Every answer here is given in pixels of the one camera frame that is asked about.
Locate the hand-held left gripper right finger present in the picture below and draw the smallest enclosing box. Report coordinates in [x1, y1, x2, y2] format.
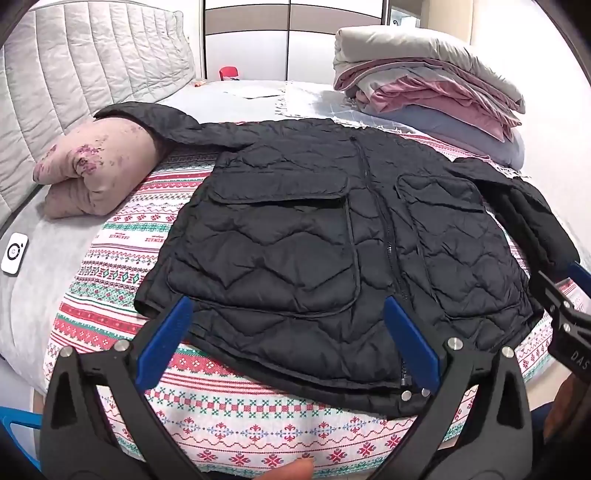
[369, 295, 536, 480]

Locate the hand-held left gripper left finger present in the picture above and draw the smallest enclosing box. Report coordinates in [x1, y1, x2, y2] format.
[41, 294, 204, 480]

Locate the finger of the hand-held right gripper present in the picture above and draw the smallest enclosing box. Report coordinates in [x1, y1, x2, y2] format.
[530, 271, 575, 332]
[567, 259, 591, 315]

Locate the black quilted jacket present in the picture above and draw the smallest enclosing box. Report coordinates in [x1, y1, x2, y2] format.
[92, 102, 581, 418]

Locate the person's right forearm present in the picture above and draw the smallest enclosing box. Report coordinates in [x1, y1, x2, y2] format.
[542, 374, 591, 446]

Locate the person's left hand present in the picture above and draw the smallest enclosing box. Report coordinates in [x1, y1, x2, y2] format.
[272, 457, 316, 480]

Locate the red green patterned blanket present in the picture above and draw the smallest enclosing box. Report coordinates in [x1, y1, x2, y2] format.
[44, 108, 573, 480]

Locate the bed with grey sheet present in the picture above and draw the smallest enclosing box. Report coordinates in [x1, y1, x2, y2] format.
[0, 78, 591, 407]

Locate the white square remote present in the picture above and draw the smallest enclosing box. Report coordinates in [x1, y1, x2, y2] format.
[1, 232, 30, 277]

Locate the lavender pillow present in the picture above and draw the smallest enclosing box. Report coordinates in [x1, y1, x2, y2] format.
[369, 104, 527, 169]

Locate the pink floral pillow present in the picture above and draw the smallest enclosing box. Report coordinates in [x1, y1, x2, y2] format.
[32, 115, 174, 220]

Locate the pink folded blanket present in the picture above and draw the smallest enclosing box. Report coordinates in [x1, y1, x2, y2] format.
[335, 58, 522, 141]

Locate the white paper sheet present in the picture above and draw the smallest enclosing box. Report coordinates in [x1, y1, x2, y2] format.
[224, 83, 281, 100]

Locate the stack of folded bedding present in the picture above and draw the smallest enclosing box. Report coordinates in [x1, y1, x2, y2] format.
[333, 25, 527, 116]

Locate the grey quilted headboard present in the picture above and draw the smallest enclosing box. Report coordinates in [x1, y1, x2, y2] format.
[0, 4, 195, 227]

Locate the sliding door wardrobe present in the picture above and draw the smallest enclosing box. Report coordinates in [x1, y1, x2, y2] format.
[203, 0, 393, 85]

